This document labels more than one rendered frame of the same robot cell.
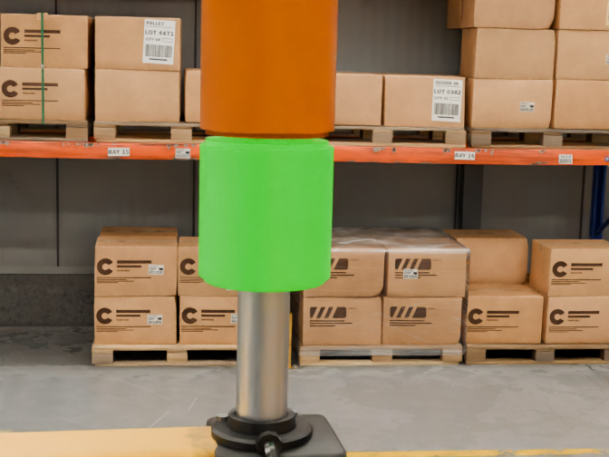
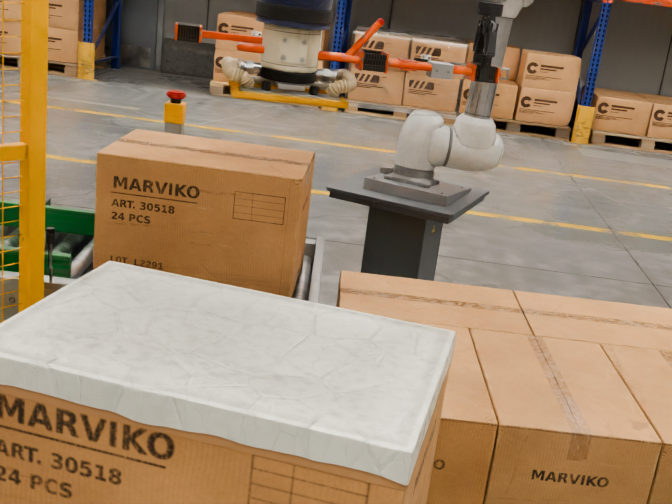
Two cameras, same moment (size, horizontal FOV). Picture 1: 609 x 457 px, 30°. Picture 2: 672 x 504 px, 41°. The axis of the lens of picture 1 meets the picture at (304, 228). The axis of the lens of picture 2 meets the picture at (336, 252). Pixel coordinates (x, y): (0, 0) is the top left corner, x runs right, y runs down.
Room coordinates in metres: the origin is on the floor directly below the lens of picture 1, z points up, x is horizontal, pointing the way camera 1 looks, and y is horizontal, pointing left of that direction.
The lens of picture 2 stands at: (-1.64, -1.63, 1.55)
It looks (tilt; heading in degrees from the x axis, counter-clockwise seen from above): 18 degrees down; 9
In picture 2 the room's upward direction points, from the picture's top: 7 degrees clockwise
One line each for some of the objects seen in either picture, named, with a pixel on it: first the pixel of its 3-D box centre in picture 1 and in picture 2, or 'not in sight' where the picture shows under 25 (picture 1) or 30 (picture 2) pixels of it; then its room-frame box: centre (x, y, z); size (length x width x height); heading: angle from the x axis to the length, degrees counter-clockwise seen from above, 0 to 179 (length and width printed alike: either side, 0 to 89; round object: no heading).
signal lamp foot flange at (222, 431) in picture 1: (261, 422); not in sight; (0.42, 0.01, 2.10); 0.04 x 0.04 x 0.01
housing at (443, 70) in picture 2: not in sight; (439, 70); (1.18, -1.43, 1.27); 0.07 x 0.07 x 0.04; 20
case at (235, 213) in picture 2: not in sight; (208, 214); (0.98, -0.79, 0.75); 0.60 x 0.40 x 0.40; 97
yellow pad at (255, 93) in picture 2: not in sight; (289, 92); (0.93, -1.03, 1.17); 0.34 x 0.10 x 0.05; 110
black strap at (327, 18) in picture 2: not in sight; (294, 12); (1.03, -1.00, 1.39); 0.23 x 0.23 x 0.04
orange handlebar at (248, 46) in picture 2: not in sight; (348, 54); (1.20, -1.14, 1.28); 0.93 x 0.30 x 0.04; 110
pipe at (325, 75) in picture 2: not in sight; (287, 74); (1.02, -1.00, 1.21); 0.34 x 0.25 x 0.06; 110
